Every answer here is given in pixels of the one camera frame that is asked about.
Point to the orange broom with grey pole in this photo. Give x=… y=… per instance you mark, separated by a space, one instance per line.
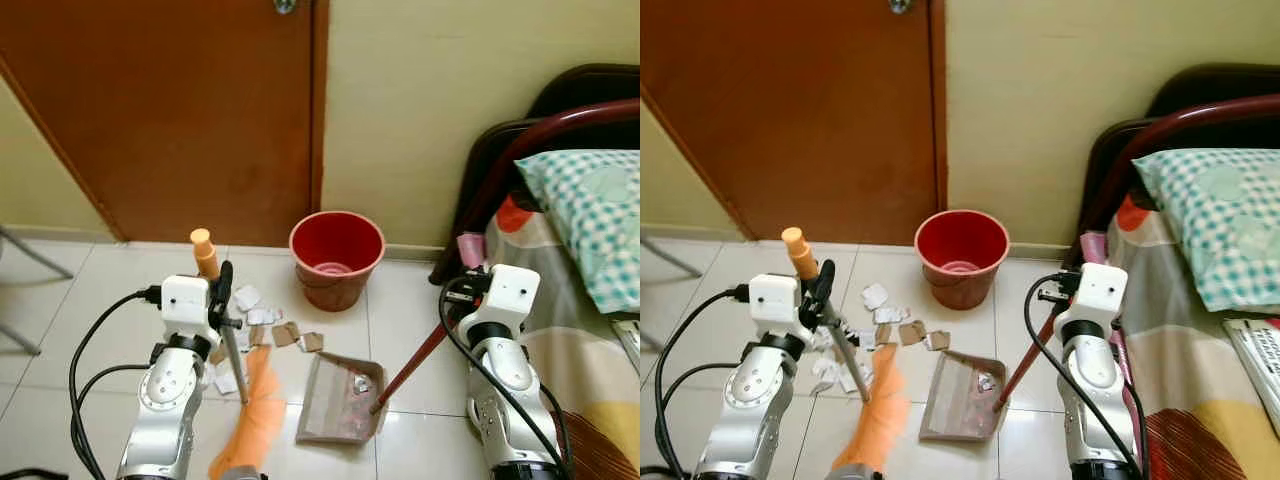
x=880 y=420
x=260 y=420

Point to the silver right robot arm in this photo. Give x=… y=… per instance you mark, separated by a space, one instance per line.
x=505 y=380
x=1090 y=380

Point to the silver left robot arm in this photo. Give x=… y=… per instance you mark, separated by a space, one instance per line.
x=745 y=400
x=165 y=400

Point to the small pink item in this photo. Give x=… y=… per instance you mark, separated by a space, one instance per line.
x=471 y=250
x=1093 y=248

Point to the brown cardboard piece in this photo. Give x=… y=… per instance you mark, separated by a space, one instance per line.
x=258 y=336
x=285 y=334
x=311 y=342
x=911 y=333
x=937 y=341
x=884 y=334

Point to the red plastic bucket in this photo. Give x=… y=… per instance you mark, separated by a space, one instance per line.
x=962 y=260
x=337 y=262

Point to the crumpled white paper scrap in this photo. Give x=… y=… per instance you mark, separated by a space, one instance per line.
x=988 y=381
x=362 y=381

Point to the teal checked pillow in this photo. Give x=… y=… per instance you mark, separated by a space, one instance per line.
x=1220 y=220
x=590 y=220

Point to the colourful patterned bed sheet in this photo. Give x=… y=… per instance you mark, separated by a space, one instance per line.
x=1190 y=380
x=590 y=390

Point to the grey metal chair leg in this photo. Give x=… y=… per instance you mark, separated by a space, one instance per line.
x=30 y=255
x=665 y=255

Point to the white keyboard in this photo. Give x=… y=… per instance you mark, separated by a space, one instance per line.
x=630 y=345
x=1258 y=365

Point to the brown wooden door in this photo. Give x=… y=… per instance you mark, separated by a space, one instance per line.
x=800 y=110
x=180 y=110

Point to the silver door knob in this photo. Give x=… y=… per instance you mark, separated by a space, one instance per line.
x=285 y=5
x=900 y=5

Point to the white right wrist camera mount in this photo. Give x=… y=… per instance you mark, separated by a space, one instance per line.
x=512 y=293
x=1100 y=290

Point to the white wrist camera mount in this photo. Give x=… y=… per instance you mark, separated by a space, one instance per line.
x=185 y=303
x=1100 y=290
x=773 y=302
x=512 y=293

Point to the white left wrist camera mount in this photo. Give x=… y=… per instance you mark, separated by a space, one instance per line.
x=185 y=303
x=773 y=302

